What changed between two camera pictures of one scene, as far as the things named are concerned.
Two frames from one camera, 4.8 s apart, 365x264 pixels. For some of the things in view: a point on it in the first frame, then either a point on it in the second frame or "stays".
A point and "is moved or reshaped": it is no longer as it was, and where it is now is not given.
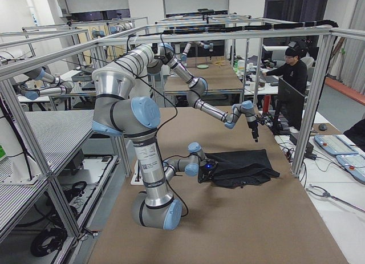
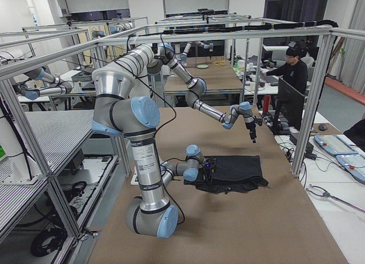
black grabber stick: (327, 194) stays
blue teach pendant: (334, 145) stays
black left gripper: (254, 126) stays
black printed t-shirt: (239, 168) is moved or reshaped
